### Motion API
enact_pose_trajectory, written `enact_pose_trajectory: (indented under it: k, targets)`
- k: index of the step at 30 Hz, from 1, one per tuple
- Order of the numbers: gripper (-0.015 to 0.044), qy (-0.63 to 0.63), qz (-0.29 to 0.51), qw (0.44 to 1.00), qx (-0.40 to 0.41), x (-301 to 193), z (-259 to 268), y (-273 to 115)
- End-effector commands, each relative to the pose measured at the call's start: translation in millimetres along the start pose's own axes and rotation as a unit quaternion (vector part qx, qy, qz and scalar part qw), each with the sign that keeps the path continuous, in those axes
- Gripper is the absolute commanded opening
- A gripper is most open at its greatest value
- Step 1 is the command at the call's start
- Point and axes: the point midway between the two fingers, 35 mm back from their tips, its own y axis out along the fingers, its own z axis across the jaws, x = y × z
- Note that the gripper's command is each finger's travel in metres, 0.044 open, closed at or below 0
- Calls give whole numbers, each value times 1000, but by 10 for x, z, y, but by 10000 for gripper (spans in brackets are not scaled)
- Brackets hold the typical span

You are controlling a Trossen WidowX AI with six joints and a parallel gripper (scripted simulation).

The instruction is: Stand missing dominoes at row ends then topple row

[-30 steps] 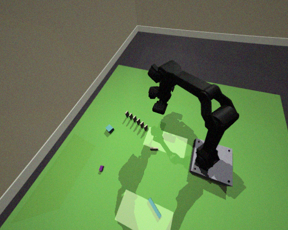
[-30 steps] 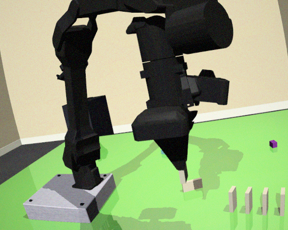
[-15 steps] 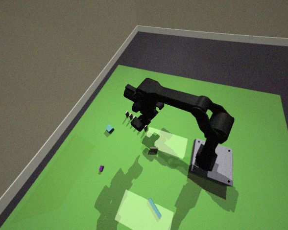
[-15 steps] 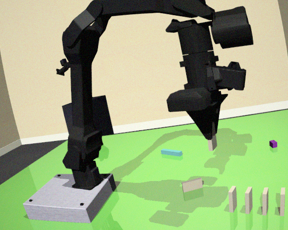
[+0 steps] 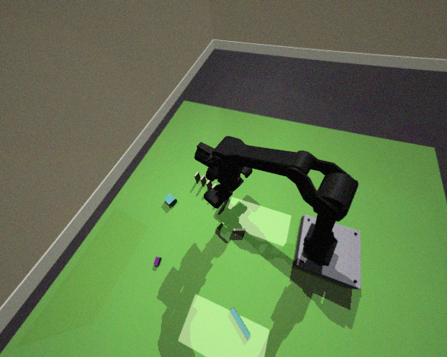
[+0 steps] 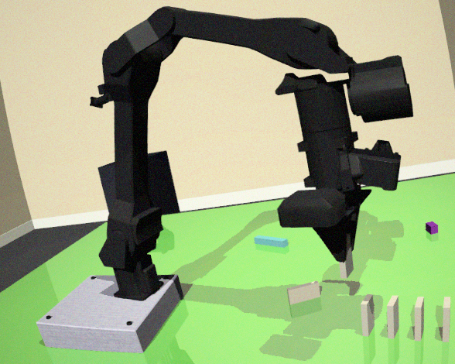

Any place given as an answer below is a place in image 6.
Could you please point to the beige rectangular block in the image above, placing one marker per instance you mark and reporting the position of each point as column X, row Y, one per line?
column 303, row 292
column 419, row 318
column 446, row 319
column 393, row 316
column 367, row 315
column 347, row 266

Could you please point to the purple rectangular block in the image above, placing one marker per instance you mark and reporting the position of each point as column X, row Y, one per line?
column 431, row 227

